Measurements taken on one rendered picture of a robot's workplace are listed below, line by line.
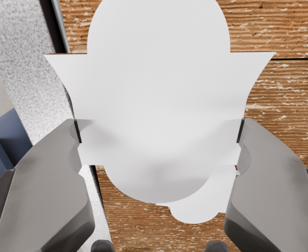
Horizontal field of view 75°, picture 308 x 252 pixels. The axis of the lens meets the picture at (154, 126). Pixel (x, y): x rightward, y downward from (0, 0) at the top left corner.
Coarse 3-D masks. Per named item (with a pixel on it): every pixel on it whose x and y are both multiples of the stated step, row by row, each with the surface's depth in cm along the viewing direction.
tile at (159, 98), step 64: (128, 0) 10; (192, 0) 10; (64, 64) 11; (128, 64) 11; (192, 64) 11; (256, 64) 11; (128, 128) 13; (192, 128) 13; (128, 192) 15; (192, 192) 15
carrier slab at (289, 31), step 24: (72, 0) 20; (96, 0) 20; (216, 0) 20; (240, 0) 20; (264, 0) 20; (288, 0) 20; (72, 24) 21; (240, 24) 21; (264, 24) 21; (288, 24) 21; (72, 48) 22; (240, 48) 22; (264, 48) 22; (288, 48) 22
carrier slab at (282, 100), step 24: (264, 72) 23; (288, 72) 23; (264, 96) 25; (288, 96) 25; (264, 120) 26; (288, 120) 26; (288, 144) 28; (96, 168) 31; (120, 192) 34; (120, 216) 37; (144, 216) 37; (168, 216) 37; (216, 216) 37; (120, 240) 41; (144, 240) 41; (168, 240) 41; (192, 240) 40
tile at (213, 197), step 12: (216, 168) 27; (228, 168) 27; (216, 180) 28; (228, 180) 28; (204, 192) 30; (216, 192) 30; (228, 192) 30; (156, 204) 31; (168, 204) 31; (180, 204) 31; (192, 204) 31; (204, 204) 31; (216, 204) 31; (180, 216) 33; (192, 216) 33; (204, 216) 32
